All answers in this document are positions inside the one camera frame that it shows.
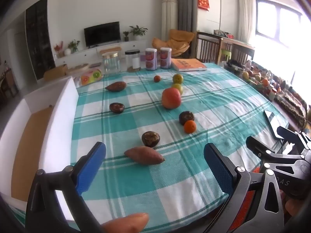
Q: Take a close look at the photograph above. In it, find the black smartphone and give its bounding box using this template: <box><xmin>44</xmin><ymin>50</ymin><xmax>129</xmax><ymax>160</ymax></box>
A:
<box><xmin>264</xmin><ymin>110</ymin><xmax>289</xmax><ymax>140</ymax></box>

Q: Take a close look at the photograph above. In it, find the white foam box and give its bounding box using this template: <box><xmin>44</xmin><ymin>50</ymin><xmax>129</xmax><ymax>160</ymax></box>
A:
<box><xmin>0</xmin><ymin>76</ymin><xmax>79</xmax><ymax>225</ymax></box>

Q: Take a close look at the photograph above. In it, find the fruit print pouch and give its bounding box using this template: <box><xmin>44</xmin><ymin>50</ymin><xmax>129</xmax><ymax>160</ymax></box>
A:
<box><xmin>80</xmin><ymin>68</ymin><xmax>102</xmax><ymax>86</ymax></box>

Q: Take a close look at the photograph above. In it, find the person's right hand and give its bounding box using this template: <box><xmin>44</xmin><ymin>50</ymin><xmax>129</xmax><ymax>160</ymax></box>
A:
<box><xmin>279</xmin><ymin>189</ymin><xmax>305</xmax><ymax>222</ymax></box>

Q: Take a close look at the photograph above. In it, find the clear jar black lid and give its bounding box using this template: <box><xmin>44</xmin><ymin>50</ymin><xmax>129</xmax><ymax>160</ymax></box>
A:
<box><xmin>125</xmin><ymin>50</ymin><xmax>141</xmax><ymax>73</ymax></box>

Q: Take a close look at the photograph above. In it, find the pink labelled can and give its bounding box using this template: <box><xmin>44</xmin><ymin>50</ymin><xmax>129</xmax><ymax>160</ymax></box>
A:
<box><xmin>145</xmin><ymin>48</ymin><xmax>158</xmax><ymax>71</ymax></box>
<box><xmin>160</xmin><ymin>47</ymin><xmax>172</xmax><ymax>69</ymax></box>

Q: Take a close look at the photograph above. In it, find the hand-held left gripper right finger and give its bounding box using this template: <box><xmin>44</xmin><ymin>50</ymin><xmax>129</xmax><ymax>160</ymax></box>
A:
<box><xmin>204</xmin><ymin>143</ymin><xmax>285</xmax><ymax>233</ymax></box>

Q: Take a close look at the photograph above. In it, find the dark passion fruit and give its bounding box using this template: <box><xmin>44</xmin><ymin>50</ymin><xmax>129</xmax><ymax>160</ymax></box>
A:
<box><xmin>179</xmin><ymin>111</ymin><xmax>195</xmax><ymax>126</ymax></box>
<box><xmin>109</xmin><ymin>103</ymin><xmax>125</xmax><ymax>113</ymax></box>
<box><xmin>142</xmin><ymin>131</ymin><xmax>157</xmax><ymax>148</ymax></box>

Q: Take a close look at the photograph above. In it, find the red flower bouquet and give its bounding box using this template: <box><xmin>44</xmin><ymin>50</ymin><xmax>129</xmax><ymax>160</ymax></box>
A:
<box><xmin>54</xmin><ymin>41</ymin><xmax>64</xmax><ymax>57</ymax></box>

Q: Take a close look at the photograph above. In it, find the orange book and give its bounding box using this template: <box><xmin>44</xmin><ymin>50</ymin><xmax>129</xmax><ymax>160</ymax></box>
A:
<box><xmin>171</xmin><ymin>58</ymin><xmax>208</xmax><ymax>72</ymax></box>

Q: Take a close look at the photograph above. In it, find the cardboard box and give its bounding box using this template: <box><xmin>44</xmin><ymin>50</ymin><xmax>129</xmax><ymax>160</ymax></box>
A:
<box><xmin>44</xmin><ymin>64</ymin><xmax>68</xmax><ymax>81</ymax></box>

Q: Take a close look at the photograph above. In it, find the dark wooden chair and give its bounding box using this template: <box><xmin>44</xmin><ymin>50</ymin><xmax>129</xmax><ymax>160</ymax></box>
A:
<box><xmin>232</xmin><ymin>43</ymin><xmax>255</xmax><ymax>65</ymax></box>
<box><xmin>196</xmin><ymin>31</ymin><xmax>223</xmax><ymax>65</ymax></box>

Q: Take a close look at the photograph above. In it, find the person's left hand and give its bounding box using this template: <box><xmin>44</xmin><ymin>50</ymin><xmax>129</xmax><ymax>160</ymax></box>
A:
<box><xmin>101</xmin><ymin>213</ymin><xmax>149</xmax><ymax>233</ymax></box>

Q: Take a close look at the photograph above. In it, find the white curtain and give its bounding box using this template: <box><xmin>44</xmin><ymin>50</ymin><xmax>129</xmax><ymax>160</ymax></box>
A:
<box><xmin>237</xmin><ymin>0</ymin><xmax>257</xmax><ymax>44</ymax></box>

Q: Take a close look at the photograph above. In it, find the sweet potato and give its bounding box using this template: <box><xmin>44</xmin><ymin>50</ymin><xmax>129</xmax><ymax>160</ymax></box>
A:
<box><xmin>124</xmin><ymin>146</ymin><xmax>165</xmax><ymax>165</ymax></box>
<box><xmin>105</xmin><ymin>81</ymin><xmax>127</xmax><ymax>92</ymax></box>

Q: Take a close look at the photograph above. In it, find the row of small toys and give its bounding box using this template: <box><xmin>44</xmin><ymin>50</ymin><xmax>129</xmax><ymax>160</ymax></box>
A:
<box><xmin>242</xmin><ymin>65</ymin><xmax>292</xmax><ymax>100</ymax></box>

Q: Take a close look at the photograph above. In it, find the window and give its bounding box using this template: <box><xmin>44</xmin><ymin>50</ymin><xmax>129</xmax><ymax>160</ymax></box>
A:
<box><xmin>255</xmin><ymin>0</ymin><xmax>311</xmax><ymax>56</ymax></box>

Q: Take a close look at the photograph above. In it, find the orange lounge chair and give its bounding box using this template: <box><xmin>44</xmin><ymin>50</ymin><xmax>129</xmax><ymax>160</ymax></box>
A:
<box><xmin>152</xmin><ymin>29</ymin><xmax>195</xmax><ymax>56</ymax></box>

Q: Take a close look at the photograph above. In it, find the glass jar gold lid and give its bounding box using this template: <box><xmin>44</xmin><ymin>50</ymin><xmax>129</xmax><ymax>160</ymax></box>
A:
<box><xmin>102</xmin><ymin>52</ymin><xmax>121</xmax><ymax>75</ymax></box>

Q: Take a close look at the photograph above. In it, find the leafy potted plant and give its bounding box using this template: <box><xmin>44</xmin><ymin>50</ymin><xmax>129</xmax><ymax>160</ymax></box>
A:
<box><xmin>67</xmin><ymin>39</ymin><xmax>80</xmax><ymax>53</ymax></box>

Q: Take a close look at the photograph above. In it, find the black television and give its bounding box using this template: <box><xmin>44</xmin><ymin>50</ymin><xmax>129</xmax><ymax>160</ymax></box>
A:
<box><xmin>84</xmin><ymin>21</ymin><xmax>121</xmax><ymax>48</ymax></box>

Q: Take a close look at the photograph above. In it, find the bright orange tangerine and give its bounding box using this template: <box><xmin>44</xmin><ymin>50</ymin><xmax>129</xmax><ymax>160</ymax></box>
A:
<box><xmin>184</xmin><ymin>120</ymin><xmax>197</xmax><ymax>134</ymax></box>

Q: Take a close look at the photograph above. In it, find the green plastic stool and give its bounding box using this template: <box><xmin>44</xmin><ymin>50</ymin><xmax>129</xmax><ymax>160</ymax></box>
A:
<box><xmin>220</xmin><ymin>49</ymin><xmax>231</xmax><ymax>63</ymax></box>

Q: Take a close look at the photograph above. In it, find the teal plaid tablecloth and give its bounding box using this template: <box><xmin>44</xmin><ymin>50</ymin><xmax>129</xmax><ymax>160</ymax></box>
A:
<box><xmin>70</xmin><ymin>63</ymin><xmax>290</xmax><ymax>233</ymax></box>

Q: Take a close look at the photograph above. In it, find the wooden side table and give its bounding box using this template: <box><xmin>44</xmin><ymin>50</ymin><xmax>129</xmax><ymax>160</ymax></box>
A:
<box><xmin>214</xmin><ymin>30</ymin><xmax>255</xmax><ymax>51</ymax></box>

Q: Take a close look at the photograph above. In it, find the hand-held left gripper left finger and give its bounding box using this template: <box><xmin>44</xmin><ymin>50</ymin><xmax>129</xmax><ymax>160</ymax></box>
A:
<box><xmin>25</xmin><ymin>141</ymin><xmax>107</xmax><ymax>233</ymax></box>

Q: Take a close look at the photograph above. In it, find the large potted green plant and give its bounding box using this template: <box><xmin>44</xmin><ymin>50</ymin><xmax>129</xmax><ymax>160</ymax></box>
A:
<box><xmin>129</xmin><ymin>25</ymin><xmax>148</xmax><ymax>41</ymax></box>

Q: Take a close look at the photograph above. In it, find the grey curtain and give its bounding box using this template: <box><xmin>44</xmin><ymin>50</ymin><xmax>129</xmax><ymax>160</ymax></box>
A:
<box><xmin>171</xmin><ymin>0</ymin><xmax>198</xmax><ymax>33</ymax></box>

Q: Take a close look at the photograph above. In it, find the red apple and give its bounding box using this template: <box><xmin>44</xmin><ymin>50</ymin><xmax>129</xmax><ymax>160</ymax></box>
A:
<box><xmin>162</xmin><ymin>88</ymin><xmax>182</xmax><ymax>109</ymax></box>

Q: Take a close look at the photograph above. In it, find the patterned brown blanket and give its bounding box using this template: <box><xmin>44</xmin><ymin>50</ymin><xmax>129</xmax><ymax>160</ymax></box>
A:
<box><xmin>274</xmin><ymin>90</ymin><xmax>308</xmax><ymax>127</ymax></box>

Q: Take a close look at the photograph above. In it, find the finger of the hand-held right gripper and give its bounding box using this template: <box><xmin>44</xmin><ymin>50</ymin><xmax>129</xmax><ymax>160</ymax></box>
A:
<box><xmin>246</xmin><ymin>135</ymin><xmax>307</xmax><ymax>161</ymax></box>
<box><xmin>277</xmin><ymin>126</ymin><xmax>311</xmax><ymax>151</ymax></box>

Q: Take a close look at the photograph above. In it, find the white television cabinet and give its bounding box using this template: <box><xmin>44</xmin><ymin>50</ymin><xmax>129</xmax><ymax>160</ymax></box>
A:
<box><xmin>54</xmin><ymin>40</ymin><xmax>153</xmax><ymax>67</ymax></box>

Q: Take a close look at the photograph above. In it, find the dark display cabinet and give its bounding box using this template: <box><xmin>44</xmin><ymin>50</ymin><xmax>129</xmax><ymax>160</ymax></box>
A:
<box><xmin>25</xmin><ymin>0</ymin><xmax>56</xmax><ymax>80</ymax></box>

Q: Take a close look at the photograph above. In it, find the red orange fabric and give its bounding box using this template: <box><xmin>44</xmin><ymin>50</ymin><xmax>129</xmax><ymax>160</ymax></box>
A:
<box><xmin>230</xmin><ymin>167</ymin><xmax>263</xmax><ymax>231</ymax></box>

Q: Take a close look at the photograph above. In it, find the standing air conditioner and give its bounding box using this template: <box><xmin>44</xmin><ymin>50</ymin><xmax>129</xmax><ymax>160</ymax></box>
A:
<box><xmin>161</xmin><ymin>0</ymin><xmax>178</xmax><ymax>44</ymax></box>

